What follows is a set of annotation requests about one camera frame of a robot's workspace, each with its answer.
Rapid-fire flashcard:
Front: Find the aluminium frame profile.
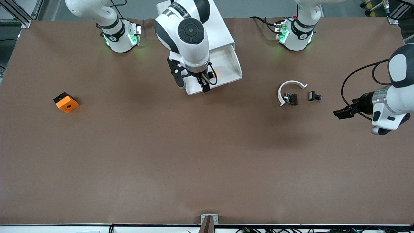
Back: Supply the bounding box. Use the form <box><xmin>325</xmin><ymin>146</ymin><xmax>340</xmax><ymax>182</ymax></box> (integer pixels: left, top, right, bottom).
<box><xmin>0</xmin><ymin>0</ymin><xmax>44</xmax><ymax>29</ymax></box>
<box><xmin>387</xmin><ymin>0</ymin><xmax>409</xmax><ymax>26</ymax></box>

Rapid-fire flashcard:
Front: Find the brown paper table cover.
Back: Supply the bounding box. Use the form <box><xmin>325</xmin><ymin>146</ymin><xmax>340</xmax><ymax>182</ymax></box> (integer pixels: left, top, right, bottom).
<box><xmin>0</xmin><ymin>17</ymin><xmax>414</xmax><ymax>225</ymax></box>

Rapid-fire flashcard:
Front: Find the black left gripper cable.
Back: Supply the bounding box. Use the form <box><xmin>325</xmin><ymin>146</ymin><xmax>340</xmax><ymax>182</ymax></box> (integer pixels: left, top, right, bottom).
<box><xmin>341</xmin><ymin>59</ymin><xmax>392</xmax><ymax>122</ymax></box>

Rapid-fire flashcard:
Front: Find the orange black button box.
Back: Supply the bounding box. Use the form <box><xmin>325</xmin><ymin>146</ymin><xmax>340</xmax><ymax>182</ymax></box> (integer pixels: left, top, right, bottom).
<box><xmin>53</xmin><ymin>92</ymin><xmax>80</xmax><ymax>114</ymax></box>

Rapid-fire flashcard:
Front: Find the black base cable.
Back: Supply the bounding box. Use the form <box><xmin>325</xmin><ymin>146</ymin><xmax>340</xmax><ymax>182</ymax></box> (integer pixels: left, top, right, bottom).
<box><xmin>109</xmin><ymin>0</ymin><xmax>128</xmax><ymax>13</ymax></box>
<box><xmin>250</xmin><ymin>16</ymin><xmax>282</xmax><ymax>34</ymax></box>

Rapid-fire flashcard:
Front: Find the wheeled equipment stand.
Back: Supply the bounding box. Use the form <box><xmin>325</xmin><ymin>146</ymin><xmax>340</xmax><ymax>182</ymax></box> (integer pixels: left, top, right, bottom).
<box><xmin>360</xmin><ymin>0</ymin><xmax>390</xmax><ymax>17</ymax></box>

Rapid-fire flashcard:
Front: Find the grey metal mount bracket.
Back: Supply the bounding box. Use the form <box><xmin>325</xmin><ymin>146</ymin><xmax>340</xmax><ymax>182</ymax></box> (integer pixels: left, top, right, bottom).
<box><xmin>200</xmin><ymin>214</ymin><xmax>219</xmax><ymax>233</ymax></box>

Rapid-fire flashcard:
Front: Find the brown metal terminal block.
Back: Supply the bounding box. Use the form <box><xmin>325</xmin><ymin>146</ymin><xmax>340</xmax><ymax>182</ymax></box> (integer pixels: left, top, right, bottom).
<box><xmin>283</xmin><ymin>93</ymin><xmax>298</xmax><ymax>106</ymax></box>

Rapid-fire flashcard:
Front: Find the white curved plastic part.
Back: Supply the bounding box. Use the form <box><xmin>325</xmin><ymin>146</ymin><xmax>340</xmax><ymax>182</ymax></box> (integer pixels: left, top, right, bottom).
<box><xmin>278</xmin><ymin>80</ymin><xmax>308</xmax><ymax>107</ymax></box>

